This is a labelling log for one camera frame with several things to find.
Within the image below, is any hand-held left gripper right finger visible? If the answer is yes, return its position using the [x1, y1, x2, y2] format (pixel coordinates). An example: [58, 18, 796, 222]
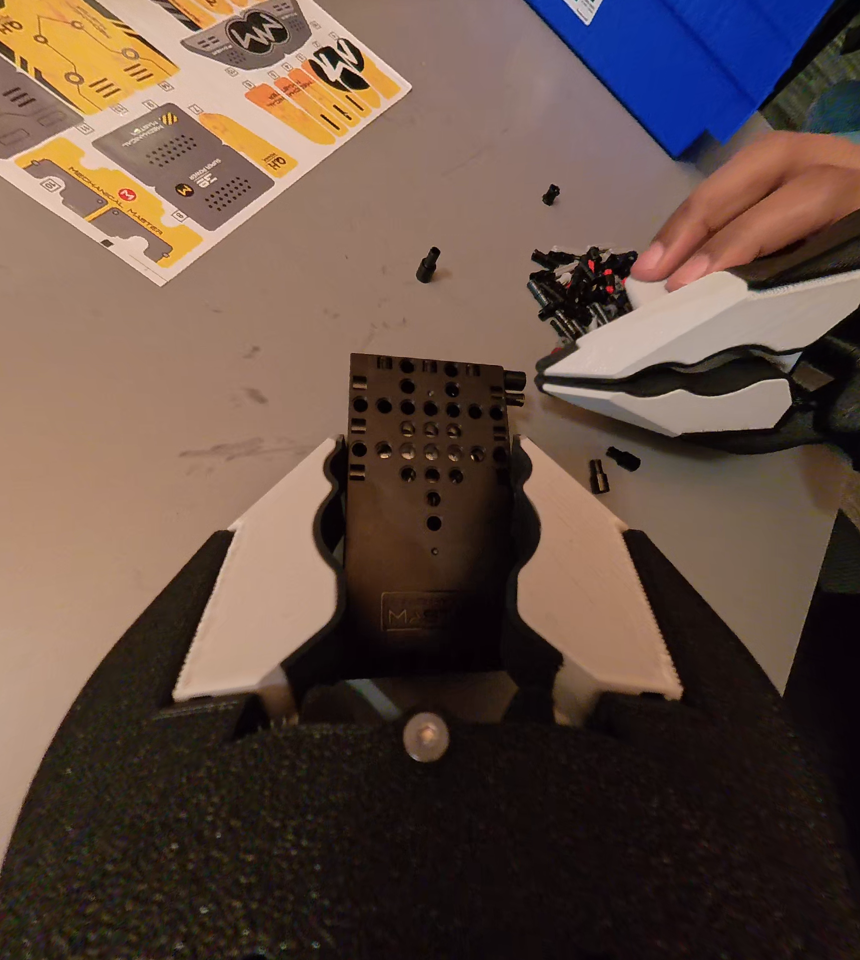
[512, 433, 684, 725]

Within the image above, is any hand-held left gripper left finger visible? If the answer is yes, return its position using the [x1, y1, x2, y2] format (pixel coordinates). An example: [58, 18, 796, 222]
[172, 435, 345, 725]

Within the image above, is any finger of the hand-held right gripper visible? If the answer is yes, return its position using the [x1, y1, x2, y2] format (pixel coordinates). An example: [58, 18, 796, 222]
[536, 266, 860, 381]
[538, 377, 792, 439]

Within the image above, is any pile of black connector pins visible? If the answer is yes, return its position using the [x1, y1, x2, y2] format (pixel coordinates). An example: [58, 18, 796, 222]
[527, 246, 640, 345]

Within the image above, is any black perforated battery box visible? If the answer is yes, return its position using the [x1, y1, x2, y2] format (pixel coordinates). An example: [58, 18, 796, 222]
[340, 352, 515, 674]

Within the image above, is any person's right hand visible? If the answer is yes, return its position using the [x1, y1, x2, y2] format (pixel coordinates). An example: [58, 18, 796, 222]
[634, 131, 860, 294]

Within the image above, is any blue storage bin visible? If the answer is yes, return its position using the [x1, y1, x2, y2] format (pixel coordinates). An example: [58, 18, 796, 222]
[523, 0, 840, 161]

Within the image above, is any yellow grey sticker sheet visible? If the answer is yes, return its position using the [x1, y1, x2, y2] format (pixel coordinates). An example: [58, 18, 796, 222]
[0, 0, 413, 288]

